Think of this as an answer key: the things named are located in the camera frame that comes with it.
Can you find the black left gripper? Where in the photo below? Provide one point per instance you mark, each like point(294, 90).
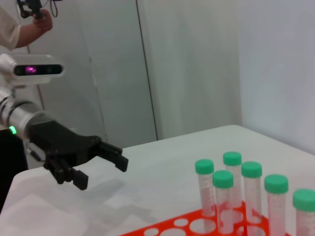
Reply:
point(61, 142)

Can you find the green capped clear test tube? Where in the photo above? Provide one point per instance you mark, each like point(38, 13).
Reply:
point(305, 199)
point(276, 183)
point(222, 178)
point(204, 166)
point(232, 158)
point(251, 169)

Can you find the black handheld controller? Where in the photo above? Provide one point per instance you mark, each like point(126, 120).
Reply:
point(32, 7)

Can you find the person's bare forearm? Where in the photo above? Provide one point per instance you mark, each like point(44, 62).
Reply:
point(27, 37)

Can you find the orange plastic test tube rack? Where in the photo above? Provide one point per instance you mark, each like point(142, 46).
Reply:
point(265, 224)

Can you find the person's bare hand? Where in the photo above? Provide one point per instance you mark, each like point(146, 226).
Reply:
point(44, 22)

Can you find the black background object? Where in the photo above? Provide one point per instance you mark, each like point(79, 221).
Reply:
point(9, 162)

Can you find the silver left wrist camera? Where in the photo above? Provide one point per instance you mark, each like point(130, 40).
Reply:
point(37, 70)

